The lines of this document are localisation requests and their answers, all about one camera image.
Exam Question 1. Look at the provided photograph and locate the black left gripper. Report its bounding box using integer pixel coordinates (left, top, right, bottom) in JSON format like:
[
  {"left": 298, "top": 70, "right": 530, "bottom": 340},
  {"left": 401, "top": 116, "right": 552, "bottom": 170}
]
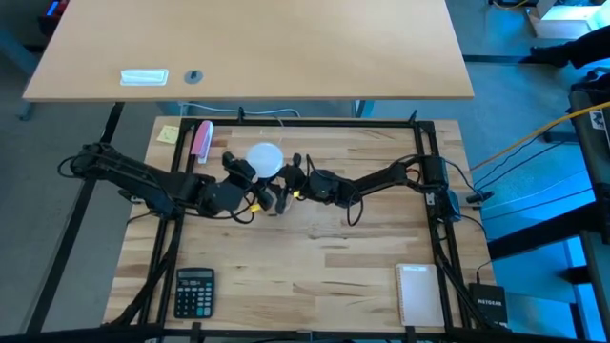
[{"left": 222, "top": 151, "right": 276, "bottom": 212}]

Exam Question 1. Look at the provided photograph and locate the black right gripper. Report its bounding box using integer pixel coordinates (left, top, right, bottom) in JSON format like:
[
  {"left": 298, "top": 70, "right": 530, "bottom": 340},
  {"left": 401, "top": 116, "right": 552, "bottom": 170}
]
[{"left": 275, "top": 152, "right": 314, "bottom": 216}]

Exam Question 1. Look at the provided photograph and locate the wooden base table lamp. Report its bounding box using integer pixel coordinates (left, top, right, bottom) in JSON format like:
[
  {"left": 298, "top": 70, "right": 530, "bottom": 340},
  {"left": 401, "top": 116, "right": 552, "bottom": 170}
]
[{"left": 243, "top": 176, "right": 293, "bottom": 219}]

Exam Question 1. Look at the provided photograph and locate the pink and white stapler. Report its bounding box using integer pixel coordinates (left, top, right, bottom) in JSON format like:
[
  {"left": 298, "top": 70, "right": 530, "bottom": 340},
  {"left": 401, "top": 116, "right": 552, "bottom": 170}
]
[{"left": 190, "top": 119, "right": 215, "bottom": 165}]

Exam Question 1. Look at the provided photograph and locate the yellow sticky note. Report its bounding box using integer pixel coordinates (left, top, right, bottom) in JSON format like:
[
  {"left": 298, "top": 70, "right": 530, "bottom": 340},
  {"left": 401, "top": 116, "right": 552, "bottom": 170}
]
[{"left": 156, "top": 124, "right": 181, "bottom": 146}]

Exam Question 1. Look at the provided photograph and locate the black desk calculator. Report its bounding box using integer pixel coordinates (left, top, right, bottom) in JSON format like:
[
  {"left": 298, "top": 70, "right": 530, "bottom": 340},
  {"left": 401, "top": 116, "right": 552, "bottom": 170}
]
[{"left": 173, "top": 267, "right": 216, "bottom": 320}]

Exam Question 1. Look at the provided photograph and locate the light wooden desk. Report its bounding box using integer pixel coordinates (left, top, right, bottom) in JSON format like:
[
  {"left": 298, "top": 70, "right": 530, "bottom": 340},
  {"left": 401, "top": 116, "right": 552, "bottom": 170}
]
[{"left": 22, "top": 0, "right": 476, "bottom": 103}]

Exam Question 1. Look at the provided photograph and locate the white spiral notebook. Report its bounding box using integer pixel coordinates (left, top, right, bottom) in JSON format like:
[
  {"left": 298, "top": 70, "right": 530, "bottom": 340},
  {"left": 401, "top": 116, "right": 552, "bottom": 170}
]
[{"left": 395, "top": 263, "right": 446, "bottom": 329}]

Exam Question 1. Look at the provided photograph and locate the black equipment cart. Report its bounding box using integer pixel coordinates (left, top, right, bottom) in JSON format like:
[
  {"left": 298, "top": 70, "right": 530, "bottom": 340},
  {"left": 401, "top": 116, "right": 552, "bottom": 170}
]
[{"left": 568, "top": 71, "right": 610, "bottom": 239}]

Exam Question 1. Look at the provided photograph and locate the person's leg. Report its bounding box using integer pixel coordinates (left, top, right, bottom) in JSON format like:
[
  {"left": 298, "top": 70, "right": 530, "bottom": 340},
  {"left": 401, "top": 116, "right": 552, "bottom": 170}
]
[{"left": 518, "top": 26, "right": 610, "bottom": 71}]

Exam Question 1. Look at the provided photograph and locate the white open box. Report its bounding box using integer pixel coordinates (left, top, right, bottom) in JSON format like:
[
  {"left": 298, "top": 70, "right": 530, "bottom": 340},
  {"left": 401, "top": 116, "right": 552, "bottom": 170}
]
[{"left": 526, "top": 0, "right": 610, "bottom": 40}]

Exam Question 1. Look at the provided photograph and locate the thin white lamp cord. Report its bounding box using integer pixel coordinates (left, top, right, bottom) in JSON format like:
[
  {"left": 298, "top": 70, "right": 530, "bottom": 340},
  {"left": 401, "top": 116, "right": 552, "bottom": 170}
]
[{"left": 259, "top": 115, "right": 287, "bottom": 146}]

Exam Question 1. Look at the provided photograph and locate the black metal table frame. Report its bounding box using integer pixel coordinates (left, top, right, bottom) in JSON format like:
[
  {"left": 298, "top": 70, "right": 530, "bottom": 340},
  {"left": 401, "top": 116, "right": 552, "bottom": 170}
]
[{"left": 102, "top": 107, "right": 482, "bottom": 334}]

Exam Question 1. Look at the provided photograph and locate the grey white cable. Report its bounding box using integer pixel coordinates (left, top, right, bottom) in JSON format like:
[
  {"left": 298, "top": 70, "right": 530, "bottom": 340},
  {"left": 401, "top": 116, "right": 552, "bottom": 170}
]
[{"left": 180, "top": 101, "right": 302, "bottom": 119}]

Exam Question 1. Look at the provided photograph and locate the black floor rail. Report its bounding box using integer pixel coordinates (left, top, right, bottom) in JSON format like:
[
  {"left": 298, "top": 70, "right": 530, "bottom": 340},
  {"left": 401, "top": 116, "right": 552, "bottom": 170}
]
[
  {"left": 485, "top": 202, "right": 602, "bottom": 261},
  {"left": 26, "top": 101, "right": 126, "bottom": 334}
]

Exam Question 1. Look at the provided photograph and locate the black Netgear network switch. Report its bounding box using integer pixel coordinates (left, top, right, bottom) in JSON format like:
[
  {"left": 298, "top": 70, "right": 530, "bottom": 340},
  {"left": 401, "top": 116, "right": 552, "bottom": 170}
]
[{"left": 468, "top": 282, "right": 509, "bottom": 328}]

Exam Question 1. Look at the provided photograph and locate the yellow cable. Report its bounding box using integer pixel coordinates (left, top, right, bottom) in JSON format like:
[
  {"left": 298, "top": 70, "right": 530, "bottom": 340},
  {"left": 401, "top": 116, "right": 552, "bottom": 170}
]
[{"left": 469, "top": 99, "right": 610, "bottom": 172}]

